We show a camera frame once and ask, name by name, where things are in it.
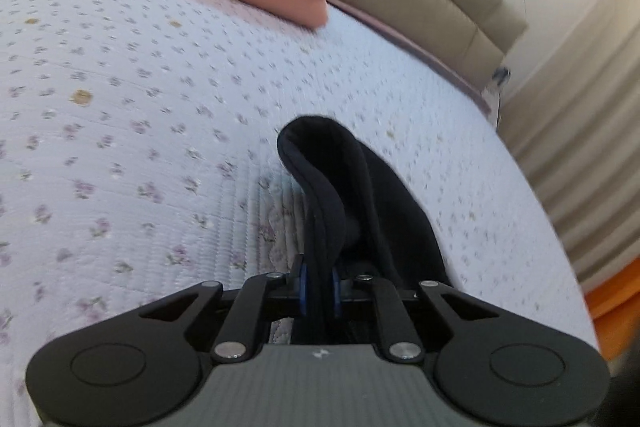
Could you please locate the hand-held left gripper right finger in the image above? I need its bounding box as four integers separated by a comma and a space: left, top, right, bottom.
329, 268, 501, 364

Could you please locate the beige pleated curtain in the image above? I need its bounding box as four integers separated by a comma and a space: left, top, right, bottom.
499, 0, 640, 290

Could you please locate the floral quilted bedspread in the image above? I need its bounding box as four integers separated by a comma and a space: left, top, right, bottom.
0, 0, 601, 427

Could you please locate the black garment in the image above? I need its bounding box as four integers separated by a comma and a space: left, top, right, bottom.
276, 116, 454, 315

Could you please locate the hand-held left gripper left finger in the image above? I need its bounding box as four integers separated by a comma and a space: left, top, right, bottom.
140, 256, 307, 364

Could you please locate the orange cloth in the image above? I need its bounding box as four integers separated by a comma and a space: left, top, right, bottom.
584, 266, 640, 360

